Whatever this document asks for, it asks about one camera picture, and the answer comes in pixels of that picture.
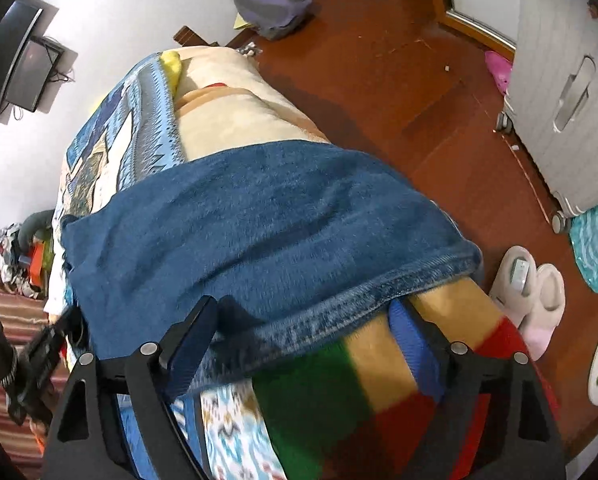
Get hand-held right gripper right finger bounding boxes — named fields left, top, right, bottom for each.
left=389, top=299, right=566, bottom=480

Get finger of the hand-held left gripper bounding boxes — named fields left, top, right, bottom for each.
left=29, top=305, right=86, bottom=361

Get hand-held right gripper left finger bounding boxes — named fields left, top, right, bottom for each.
left=42, top=295, right=220, bottom=480

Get blue denim jeans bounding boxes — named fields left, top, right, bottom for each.
left=62, top=139, right=484, bottom=396

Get pile of assorted clothes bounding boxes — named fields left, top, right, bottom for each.
left=0, top=207, right=55, bottom=301

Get colour block fleece blanket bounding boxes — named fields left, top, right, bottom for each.
left=171, top=45, right=562, bottom=480

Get white fuzzy slipper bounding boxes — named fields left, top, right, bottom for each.
left=521, top=262, right=567, bottom=361
left=489, top=246, right=537, bottom=326

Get blue patterned quilt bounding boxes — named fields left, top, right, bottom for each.
left=49, top=52, right=290, bottom=480

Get small yellow cloth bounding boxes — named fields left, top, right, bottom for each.
left=159, top=50, right=185, bottom=96

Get pink slipper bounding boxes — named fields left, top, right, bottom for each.
left=484, top=50, right=514, bottom=96

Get grey purple backpack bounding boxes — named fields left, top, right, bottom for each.
left=233, top=0, right=314, bottom=42

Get grey wall mount box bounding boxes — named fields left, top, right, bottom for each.
left=16, top=35, right=77, bottom=113

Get black wall television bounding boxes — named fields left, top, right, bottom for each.
left=0, top=0, right=45, bottom=125

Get wooden bed frame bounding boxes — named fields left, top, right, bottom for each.
left=173, top=25, right=262, bottom=58

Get wooden door frame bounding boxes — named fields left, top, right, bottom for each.
left=421, top=0, right=517, bottom=53

